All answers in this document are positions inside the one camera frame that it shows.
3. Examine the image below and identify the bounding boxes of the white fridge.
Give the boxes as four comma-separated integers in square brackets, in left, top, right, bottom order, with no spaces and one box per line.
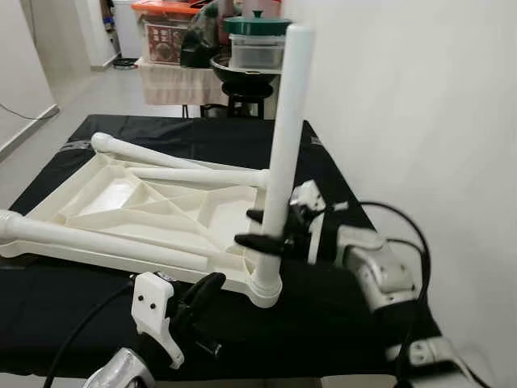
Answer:
[113,0,146,59]

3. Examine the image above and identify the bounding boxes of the box with orange lid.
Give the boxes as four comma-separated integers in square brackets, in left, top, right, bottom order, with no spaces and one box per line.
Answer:
[132,0,203,65]

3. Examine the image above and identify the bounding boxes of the black bag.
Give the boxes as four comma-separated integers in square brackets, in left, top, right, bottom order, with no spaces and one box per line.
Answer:
[179,4,235,70]

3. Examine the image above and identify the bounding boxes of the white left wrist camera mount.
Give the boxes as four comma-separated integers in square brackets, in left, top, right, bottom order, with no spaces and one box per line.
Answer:
[131,272,185,370]

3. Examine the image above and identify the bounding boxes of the clear container with green lid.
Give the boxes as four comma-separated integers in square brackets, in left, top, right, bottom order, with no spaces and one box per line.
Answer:
[225,10,293,70]

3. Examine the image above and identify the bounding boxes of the black round floor base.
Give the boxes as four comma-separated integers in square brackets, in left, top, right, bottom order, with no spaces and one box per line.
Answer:
[111,55,140,70]

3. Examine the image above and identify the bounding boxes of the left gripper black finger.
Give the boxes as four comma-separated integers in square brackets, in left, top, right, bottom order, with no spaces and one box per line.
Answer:
[195,272,228,320]
[187,272,219,312]

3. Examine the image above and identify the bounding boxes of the black stool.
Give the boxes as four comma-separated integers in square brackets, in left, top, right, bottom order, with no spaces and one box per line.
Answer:
[222,81,280,120]

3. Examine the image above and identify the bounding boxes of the table with beige cloth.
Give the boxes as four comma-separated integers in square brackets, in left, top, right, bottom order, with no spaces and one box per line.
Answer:
[137,58,231,108]

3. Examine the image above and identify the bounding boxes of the black wall cables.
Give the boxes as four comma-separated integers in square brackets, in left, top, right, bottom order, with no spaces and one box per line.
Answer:
[0,101,59,122]

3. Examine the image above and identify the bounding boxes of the clear plastic wrap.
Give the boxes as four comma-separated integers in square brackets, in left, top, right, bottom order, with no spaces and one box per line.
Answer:
[57,139,94,154]

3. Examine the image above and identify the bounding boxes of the white plastic children table top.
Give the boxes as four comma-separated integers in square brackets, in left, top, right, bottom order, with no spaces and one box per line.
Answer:
[0,152,284,308]

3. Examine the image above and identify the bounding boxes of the black tablecloth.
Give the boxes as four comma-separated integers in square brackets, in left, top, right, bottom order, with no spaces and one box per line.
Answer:
[0,113,441,381]

